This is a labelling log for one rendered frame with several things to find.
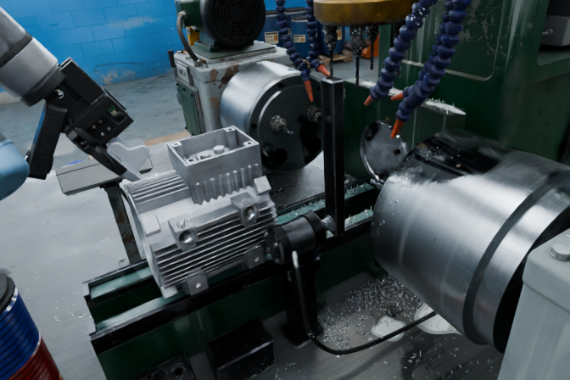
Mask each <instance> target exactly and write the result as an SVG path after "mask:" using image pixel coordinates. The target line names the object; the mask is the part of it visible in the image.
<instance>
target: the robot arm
mask: <svg viewBox="0 0 570 380"><path fill-rule="evenodd" d="M0 87H1V88H2V89H3V90H5V91H6V92H7V93H9V94H10V95H11V96H12V97H14V98H20V101H21V102H22V103H24V104H25V105H27V106H28V107H31V106H33V105H35V104H36V103H38V102H40V101H41V100H42V99H45V100H46V101H45V104H44V106H43V109H42V114H41V117H40V120H39V123H38V126H37V129H36V134H35V136H34V139H33V142H32V145H31V150H28V151H27V153H26V156H25V158H23V156H22V155H21V154H20V153H19V151H18V150H17V149H16V148H15V147H14V143H13V142H12V141H11V140H9V139H7V138H6V137H5V136H4V135H3V134H2V133H1V132H0V201H1V200H3V199H5V198H6V197H8V196H9V195H11V194H12V193H14V192H15V191H16V190H18V189H19V188H20V187H21V186H22V185H23V184H24V183H25V181H26V178H27V177H29V178H34V179H39V180H46V178H47V175H48V174H49V173H50V171H51V169H52V167H53V154H54V151H55V149H56V146H57V143H58V140H59V136H60V132H61V133H65V135H66V136H67V137H68V139H69V140H70V141H72V142H73V143H74V144H75V145H76V146H77V147H78V148H79V149H80V150H81V151H83V152H84V153H86V154H88V155H91V156H92V157H93V158H94V159H95V160H96V161H98V162H99V163H100V164H101V165H103V166H104V167H106V168H107V169H109V170H111V171H113V172H114V173H115V174H116V175H118V176H121V177H123V178H124V179H126V180H128V181H130V182H135V181H139V180H142V179H144V177H143V176H142V175H141V174H140V173H139V170H140V169H141V167H142V166H143V164H144V162H145V161H146V159H147V158H148V156H149V153H150V152H149V149H148V148H147V147H146V146H145V142H144V141H143V140H142V139H141V138H139V137H136V138H133V139H131V140H128V141H123V140H122V139H120V138H119V137H118V136H119V135H120V134H121V133H122V132H123V131H124V130H125V129H126V128H127V127H128V126H129V125H130V124H131V123H132V122H133V121H134V120H133V119H132V118H131V117H130V116H129V115H128V113H127V112H126V108H125V107H124V106H123V105H122V104H121V103H120V102H119V101H117V100H116V99H115V98H114V97H113V96H112V95H111V94H110V93H109V92H108V91H107V90H106V89H105V88H104V87H103V86H102V85H101V86H99V84H97V82H95V81H94V80H93V79H92V78H91V77H90V76H89V75H88V74H87V73H86V72H85V71H84V70H83V69H82V68H80V67H79V65H78V64H77V63H76V62H75V61H74V60H73V59H72V58H71V57H69V58H67V59H66V60H65V61H64V62H63V63H62V64H58V60H57V59H56V58H55V57H54V56H53V55H52V54H51V53H50V52H49V51H48V50H47V49H46V48H45V47H44V46H43V45H42V44H41V43H40V42H38V41H37V40H36V39H35V38H34V37H33V36H32V35H30V34H29V33H28V32H27V31H26V30H25V29H24V28H23V27H22V26H21V25H19V24H18V23H17V22H16V21H15V20H14V19H13V18H12V17H11V16H10V15H9V14H7V13H6V12H5V11H4V10H3V9H2V8H1V7H0ZM55 90H61V91H62V92H61V93H59V91H55Z"/></svg>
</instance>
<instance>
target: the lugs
mask: <svg viewBox="0 0 570 380"><path fill-rule="evenodd" d="M252 183H253V189H254V191H255V193H256V196H257V197H259V196H261V195H263V194H266V193H268V192H270V190H271V186H270V183H269V182H268V180H267V178H266V176H262V177H259V178H256V179H254V180H253V182H252ZM126 184H127V183H126ZM126 184H124V189H125V192H126V196H127V194H128V191H127V186H126ZM141 225H142V229H143V231H144V234H145V237H146V238H147V237H150V236H153V235H154V234H157V233H160V232H161V227H160V224H159V221H158V218H157V215H156V214H153V215H149V216H146V217H143V218H142V219H141ZM160 291H161V293H162V295H163V298H164V299H168V298H170V297H172V296H174V295H177V294H178V290H177V288H176V286H175V287H172V288H169V289H166V290H164V288H163V287H161V286H160Z"/></svg>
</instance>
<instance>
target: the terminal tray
mask: <svg viewBox="0 0 570 380"><path fill-rule="evenodd" d="M223 146H224V147H225V148H224V147H223ZM231 146H232V147H231ZM235 147H237V148H235ZM167 148H168V151H169V156H170V162H171V165H172V168H173V170H177V172H178V173H179V174H180V175H181V176H182V179H184V182H185V183H186V184H187V187H189V191H190V195H191V198H192V200H193V203H194V204H198V205H203V202H204V201H206V202H207V203H209V202H210V200H211V199H212V198H213V199H214V200H217V199H218V196H222V197H223V198H224V197H225V196H226V193H228V194H230V195H232V192H233V191H236V192H237V193H239V192H240V188H242V189H243V190H246V189H247V186H250V187H253V183H252V182H253V180H254V179H256V178H259V177H262V169H261V166H262V164H261V157H260V144H259V143H257V142H256V141H255V140H254V139H252V138H251V137H249V136H248V135H246V134H245V133H243V132H242V131H240V130H239V129H237V127H235V126H229V127H226V128H222V129H220V130H216V131H211V132H207V133H205V134H201V135H197V136H195V137H189V138H186V139H182V140H179V141H176V142H171V143H167ZM228 149H231V150H230V151H229V150H228ZM211 150H212V151H211ZM196 154H197V155H196ZM188 155H189V158H190V157H191V156H192V157H193V158H192V159H189V158H188ZM195 157H196V159H195ZM185 158H186V160H185Z"/></svg>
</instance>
